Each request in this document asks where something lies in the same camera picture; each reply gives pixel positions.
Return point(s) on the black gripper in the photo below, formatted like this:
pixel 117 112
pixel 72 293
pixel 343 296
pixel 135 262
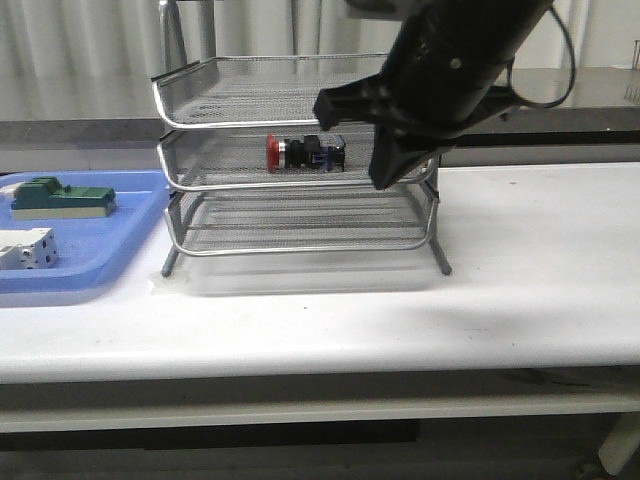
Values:
pixel 439 69

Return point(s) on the red emergency stop button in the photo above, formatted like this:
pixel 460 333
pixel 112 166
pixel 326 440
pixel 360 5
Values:
pixel 324 152

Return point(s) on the silver mesh tray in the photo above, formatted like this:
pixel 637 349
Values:
pixel 227 159
pixel 254 222
pixel 255 91

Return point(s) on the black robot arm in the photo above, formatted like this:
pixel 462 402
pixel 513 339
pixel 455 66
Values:
pixel 498 99

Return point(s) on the dark background counter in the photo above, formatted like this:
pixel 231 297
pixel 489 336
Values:
pixel 603 108

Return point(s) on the blue plastic tray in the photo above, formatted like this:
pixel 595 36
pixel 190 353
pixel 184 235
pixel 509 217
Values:
pixel 92 251

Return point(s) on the white circuit breaker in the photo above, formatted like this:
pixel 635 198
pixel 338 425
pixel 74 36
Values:
pixel 34 248

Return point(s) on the silver metal rack frame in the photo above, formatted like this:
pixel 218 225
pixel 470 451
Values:
pixel 423 178

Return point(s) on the green and white switch module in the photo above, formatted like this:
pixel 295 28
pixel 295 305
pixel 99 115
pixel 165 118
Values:
pixel 46 197

